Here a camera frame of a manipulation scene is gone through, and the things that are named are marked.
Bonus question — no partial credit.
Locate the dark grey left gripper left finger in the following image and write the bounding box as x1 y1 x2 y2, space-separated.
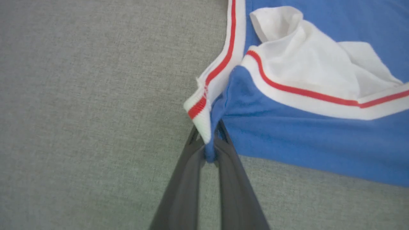
150 126 205 230

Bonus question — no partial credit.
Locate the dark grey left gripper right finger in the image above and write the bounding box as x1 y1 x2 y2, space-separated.
213 119 271 230

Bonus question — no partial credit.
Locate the blue white red-striped garment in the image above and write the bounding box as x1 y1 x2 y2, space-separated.
183 0 409 188

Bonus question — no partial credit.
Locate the grey fabric sofa cushion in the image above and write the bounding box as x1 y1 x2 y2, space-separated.
0 0 409 230

